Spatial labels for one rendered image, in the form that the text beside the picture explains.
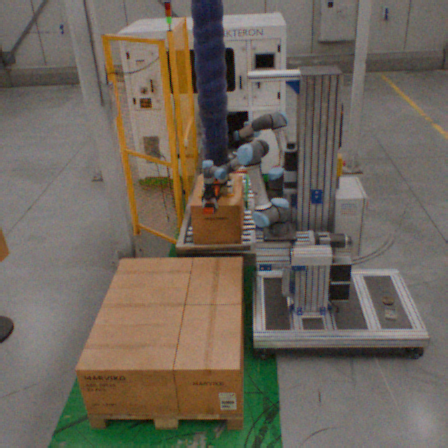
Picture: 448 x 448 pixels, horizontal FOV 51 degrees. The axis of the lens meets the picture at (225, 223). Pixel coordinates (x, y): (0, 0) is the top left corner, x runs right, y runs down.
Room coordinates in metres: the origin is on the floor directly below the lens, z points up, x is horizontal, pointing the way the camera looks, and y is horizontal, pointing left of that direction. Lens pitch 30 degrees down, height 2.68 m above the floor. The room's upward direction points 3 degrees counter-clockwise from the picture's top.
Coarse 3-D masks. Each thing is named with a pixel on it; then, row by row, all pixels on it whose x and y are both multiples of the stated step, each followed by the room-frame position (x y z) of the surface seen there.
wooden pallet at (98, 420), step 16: (96, 416) 2.07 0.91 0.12; (112, 416) 2.06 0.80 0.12; (128, 416) 2.05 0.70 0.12; (144, 416) 2.04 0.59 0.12; (160, 416) 2.04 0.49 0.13; (176, 416) 2.03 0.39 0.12; (192, 416) 2.02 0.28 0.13; (208, 416) 2.01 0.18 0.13; (224, 416) 2.01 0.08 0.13; (240, 416) 2.00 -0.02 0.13
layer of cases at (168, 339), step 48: (144, 288) 2.84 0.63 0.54; (192, 288) 2.81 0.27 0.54; (240, 288) 2.77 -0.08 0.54; (96, 336) 2.35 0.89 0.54; (144, 336) 2.33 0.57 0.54; (192, 336) 2.30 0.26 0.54; (240, 336) 2.28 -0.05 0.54; (96, 384) 2.06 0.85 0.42; (144, 384) 2.04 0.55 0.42; (192, 384) 2.02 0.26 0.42; (240, 384) 2.00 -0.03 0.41
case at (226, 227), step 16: (240, 176) 3.87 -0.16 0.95; (240, 192) 3.54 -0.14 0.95; (192, 208) 3.35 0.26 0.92; (224, 208) 3.33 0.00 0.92; (240, 208) 3.35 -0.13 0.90; (192, 224) 3.35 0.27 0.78; (208, 224) 3.34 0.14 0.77; (224, 224) 3.33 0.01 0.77; (240, 224) 3.32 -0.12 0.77; (208, 240) 3.34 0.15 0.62; (224, 240) 3.33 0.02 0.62; (240, 240) 3.32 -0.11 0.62
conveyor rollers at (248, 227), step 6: (234, 156) 5.37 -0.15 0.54; (240, 168) 5.00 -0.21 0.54; (234, 174) 4.83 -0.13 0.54; (252, 198) 4.21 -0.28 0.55; (246, 210) 4.01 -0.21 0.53; (246, 216) 3.85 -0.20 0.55; (246, 222) 3.74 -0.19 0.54; (252, 222) 3.74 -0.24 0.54; (246, 228) 3.65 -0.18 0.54; (252, 228) 3.64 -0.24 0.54; (192, 234) 3.60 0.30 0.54; (246, 234) 3.56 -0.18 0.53; (186, 240) 3.51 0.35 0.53; (192, 240) 3.50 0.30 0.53; (246, 240) 3.47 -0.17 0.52
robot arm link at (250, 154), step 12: (252, 144) 2.73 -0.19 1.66; (240, 156) 2.71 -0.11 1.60; (252, 156) 2.67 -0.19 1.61; (252, 168) 2.68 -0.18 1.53; (252, 180) 2.67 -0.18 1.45; (252, 192) 2.67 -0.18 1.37; (264, 192) 2.65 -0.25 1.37; (264, 204) 2.63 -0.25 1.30; (252, 216) 2.64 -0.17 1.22; (264, 216) 2.58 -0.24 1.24; (276, 216) 2.63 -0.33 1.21
